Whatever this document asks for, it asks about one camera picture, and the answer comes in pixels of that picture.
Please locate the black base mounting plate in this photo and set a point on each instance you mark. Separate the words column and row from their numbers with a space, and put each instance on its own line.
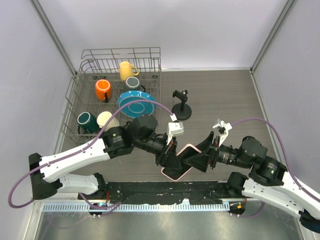
column 165, row 192

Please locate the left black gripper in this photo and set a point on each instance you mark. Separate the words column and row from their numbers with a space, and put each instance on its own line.
column 168, row 158

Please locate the cream mug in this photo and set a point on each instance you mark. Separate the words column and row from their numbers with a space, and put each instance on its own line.
column 102, row 119

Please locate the yellow mug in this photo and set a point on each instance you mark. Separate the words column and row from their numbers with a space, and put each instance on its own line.
column 126, row 70

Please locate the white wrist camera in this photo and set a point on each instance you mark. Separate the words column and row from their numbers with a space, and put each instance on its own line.
column 223, row 128
column 174, row 128

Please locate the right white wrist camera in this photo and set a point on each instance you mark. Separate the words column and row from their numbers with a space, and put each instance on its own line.
column 223, row 128

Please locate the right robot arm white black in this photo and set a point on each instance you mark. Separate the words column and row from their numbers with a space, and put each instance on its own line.
column 268, row 180

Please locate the pink case smartphone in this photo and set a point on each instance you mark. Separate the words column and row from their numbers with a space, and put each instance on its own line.
column 187, row 151

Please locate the aluminium frame rail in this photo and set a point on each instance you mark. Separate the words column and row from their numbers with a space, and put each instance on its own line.
column 53, row 35

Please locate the white slotted cable duct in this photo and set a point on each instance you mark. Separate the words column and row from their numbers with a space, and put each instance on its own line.
column 185, row 206

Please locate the grey mug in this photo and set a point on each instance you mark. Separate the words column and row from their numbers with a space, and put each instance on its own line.
column 133, row 84

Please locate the grey wire dish rack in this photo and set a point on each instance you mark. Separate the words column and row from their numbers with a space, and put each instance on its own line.
column 99, row 64

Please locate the orange mug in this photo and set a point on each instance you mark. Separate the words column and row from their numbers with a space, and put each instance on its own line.
column 103, row 90

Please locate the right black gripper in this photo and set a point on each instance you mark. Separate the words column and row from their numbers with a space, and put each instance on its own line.
column 200, row 161

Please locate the blue ceramic plate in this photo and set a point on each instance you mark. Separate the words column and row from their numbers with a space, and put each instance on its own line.
column 137, row 109

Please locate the dark teal mug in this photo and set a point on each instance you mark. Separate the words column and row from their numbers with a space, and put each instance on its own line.
column 87, row 123

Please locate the black phone stand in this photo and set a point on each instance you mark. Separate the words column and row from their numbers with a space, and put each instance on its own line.
column 181, row 110

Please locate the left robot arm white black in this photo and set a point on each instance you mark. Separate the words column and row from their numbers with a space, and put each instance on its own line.
column 52, row 174

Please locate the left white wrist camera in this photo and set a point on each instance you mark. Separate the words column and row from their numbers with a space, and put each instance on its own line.
column 174, row 128

